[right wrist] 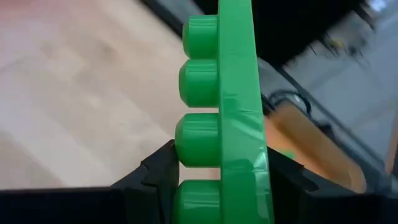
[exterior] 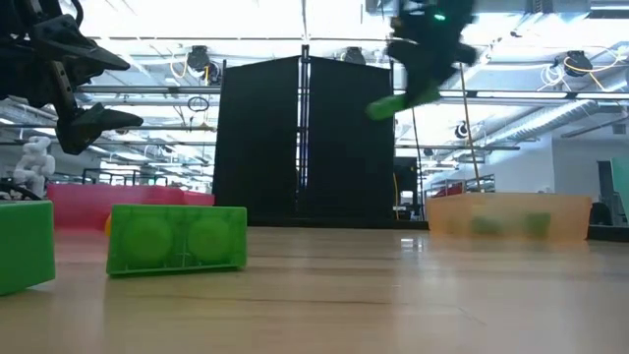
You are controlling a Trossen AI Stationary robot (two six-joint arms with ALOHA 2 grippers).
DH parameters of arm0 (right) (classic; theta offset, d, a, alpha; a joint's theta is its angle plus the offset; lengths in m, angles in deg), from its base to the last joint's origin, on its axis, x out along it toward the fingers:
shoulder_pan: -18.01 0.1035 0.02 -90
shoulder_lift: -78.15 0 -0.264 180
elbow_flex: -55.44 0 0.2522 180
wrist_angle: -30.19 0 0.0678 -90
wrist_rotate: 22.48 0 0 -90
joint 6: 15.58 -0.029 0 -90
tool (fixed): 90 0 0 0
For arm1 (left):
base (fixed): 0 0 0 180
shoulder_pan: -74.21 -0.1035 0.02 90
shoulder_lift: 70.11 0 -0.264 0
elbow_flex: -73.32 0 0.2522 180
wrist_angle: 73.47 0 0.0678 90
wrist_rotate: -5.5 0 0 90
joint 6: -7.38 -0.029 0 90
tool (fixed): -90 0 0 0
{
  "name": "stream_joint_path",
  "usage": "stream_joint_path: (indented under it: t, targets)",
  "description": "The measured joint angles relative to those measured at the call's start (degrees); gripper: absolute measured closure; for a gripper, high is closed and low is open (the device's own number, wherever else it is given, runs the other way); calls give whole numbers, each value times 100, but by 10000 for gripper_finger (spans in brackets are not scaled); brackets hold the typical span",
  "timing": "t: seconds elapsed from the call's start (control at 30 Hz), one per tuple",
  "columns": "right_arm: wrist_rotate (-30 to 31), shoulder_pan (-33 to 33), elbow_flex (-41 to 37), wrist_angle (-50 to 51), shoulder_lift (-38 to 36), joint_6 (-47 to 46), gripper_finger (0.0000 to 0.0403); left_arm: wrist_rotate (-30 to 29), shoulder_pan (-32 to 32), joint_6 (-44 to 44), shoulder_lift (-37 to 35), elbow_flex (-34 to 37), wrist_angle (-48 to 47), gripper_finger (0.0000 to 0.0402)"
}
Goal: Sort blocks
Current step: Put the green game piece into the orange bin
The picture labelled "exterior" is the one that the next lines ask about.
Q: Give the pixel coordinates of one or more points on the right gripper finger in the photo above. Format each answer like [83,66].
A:
[425,78]

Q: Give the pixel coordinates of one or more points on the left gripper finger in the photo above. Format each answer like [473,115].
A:
[93,123]
[74,44]

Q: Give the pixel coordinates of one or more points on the long green building block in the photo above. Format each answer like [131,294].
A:
[388,107]
[24,246]

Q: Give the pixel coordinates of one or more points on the black metal railing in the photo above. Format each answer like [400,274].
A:
[123,170]

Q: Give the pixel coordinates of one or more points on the white humanoid robot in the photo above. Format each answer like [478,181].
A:
[34,164]

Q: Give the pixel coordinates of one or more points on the grey ceiling pipe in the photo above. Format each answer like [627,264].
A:
[157,89]

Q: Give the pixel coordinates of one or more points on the pink translucent bin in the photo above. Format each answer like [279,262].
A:
[83,206]

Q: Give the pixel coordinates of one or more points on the black partition panel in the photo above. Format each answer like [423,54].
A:
[255,133]
[351,133]

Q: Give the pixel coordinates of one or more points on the yellow single-stud building block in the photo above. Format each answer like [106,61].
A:
[107,226]

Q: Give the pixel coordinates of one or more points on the orange translucent bin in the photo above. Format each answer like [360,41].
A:
[452,216]

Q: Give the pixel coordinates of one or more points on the green two-stud building block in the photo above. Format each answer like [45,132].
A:
[177,241]

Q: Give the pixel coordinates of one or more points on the teal translucent bin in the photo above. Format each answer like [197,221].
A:
[621,187]

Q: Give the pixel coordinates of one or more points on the silver ventilation duct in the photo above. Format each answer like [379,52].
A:
[565,115]

